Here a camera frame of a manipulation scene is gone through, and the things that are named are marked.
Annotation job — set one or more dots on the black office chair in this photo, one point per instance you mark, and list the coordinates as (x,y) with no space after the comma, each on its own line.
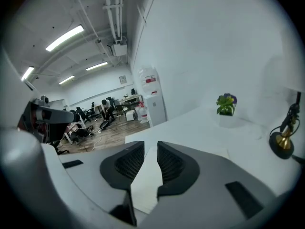
(81,114)
(133,91)

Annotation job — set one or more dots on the white ceiling box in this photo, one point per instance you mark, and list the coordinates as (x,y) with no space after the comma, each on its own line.
(119,49)

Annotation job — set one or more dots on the ceiling light panel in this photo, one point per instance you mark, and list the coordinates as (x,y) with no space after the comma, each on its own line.
(97,66)
(27,73)
(64,37)
(66,80)

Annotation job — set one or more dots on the framed wall picture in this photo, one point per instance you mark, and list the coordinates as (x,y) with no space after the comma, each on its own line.
(122,79)

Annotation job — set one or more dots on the potted purple flower plant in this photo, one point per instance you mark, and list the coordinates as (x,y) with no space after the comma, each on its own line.
(226,105)

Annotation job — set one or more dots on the light wooden desk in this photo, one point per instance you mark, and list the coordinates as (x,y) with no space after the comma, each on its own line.
(131,97)

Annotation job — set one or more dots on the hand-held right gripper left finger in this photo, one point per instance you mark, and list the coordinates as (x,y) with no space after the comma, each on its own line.
(95,175)

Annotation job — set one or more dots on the white ceiling pipes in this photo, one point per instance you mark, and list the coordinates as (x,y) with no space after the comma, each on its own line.
(113,7)

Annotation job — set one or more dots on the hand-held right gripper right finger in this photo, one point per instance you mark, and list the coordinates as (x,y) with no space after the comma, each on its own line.
(207,194)

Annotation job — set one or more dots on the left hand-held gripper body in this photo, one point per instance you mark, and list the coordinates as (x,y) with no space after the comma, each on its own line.
(44,104)

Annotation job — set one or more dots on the white water dispenser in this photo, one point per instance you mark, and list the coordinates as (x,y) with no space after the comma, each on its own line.
(156,111)

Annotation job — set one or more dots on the teal book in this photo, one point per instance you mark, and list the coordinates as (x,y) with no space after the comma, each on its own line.
(146,175)

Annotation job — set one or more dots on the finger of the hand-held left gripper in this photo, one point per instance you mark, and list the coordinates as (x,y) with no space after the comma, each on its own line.
(62,116)
(58,131)

